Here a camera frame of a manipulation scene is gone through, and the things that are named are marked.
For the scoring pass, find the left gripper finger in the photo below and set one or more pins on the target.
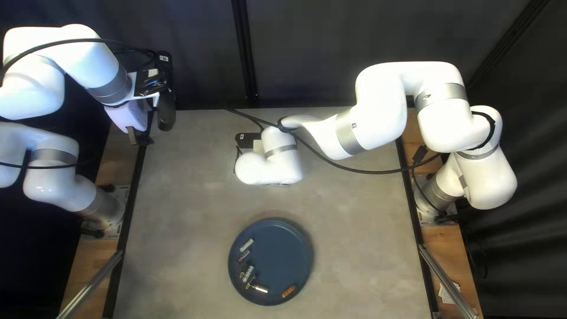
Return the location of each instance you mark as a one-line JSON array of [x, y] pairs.
[[132, 135], [146, 140]]

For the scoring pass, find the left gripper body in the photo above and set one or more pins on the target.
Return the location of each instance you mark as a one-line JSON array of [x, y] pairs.
[[133, 115]]

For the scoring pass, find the orange and blue battery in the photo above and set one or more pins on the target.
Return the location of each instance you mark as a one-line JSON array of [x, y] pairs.
[[288, 291]]

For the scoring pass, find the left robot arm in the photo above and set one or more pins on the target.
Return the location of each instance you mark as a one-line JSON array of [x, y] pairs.
[[44, 88]]

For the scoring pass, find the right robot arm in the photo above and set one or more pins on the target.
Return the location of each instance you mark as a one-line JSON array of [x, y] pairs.
[[381, 110]]

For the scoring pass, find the blue round container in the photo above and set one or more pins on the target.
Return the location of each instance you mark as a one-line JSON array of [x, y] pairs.
[[283, 252]]

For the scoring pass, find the silver and black battery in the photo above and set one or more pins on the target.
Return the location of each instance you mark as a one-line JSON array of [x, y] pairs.
[[246, 244], [243, 256], [248, 272], [259, 289]]

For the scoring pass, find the black and gold battery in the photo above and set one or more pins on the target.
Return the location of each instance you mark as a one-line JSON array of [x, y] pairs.
[[250, 281], [242, 274]]

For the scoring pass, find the white paper tag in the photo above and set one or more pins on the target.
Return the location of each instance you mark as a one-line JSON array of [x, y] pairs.
[[447, 292]]

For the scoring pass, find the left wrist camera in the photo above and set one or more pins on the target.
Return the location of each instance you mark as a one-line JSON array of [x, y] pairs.
[[166, 110]]

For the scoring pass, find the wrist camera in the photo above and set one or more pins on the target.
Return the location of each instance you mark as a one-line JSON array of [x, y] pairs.
[[166, 110], [248, 139]]

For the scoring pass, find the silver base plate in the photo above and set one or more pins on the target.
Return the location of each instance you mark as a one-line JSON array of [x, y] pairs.
[[115, 221], [427, 217]]

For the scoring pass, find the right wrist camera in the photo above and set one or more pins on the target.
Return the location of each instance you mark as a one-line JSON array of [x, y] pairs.
[[248, 139]]

